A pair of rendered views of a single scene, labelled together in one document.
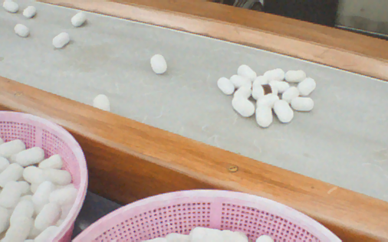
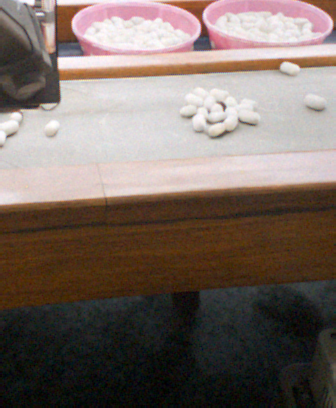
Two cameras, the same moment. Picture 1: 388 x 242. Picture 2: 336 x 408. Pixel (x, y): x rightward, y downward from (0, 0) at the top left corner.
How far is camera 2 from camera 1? 1.60 m
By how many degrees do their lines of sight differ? 105
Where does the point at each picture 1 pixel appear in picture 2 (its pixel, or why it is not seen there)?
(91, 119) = (271, 52)
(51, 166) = not seen: hidden behind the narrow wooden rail
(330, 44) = (221, 159)
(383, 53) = (166, 168)
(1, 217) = (245, 34)
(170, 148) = (215, 55)
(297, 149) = (165, 93)
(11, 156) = not seen: hidden behind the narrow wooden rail
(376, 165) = (116, 99)
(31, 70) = not seen: outside the picture
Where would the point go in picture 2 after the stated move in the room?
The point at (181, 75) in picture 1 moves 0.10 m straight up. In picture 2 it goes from (293, 109) to (303, 56)
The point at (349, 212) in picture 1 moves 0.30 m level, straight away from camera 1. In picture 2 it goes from (115, 59) to (140, 139)
